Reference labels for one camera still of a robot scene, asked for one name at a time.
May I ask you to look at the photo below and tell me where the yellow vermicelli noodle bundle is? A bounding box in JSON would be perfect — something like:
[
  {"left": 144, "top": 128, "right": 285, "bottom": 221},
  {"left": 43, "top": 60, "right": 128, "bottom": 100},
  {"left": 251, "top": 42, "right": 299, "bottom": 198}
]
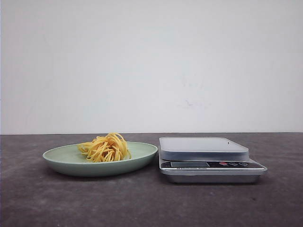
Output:
[{"left": 77, "top": 132, "right": 132, "bottom": 163}]

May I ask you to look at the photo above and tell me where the silver digital kitchen scale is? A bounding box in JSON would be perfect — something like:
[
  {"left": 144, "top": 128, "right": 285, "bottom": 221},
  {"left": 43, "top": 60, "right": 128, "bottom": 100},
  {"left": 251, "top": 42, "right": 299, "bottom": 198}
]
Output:
[{"left": 159, "top": 137, "right": 267, "bottom": 183}]

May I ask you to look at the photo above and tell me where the light green round plate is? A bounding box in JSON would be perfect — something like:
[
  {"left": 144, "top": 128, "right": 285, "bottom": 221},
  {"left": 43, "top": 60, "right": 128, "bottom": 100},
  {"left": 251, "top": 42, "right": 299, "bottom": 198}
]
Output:
[{"left": 43, "top": 141, "right": 158, "bottom": 177}]

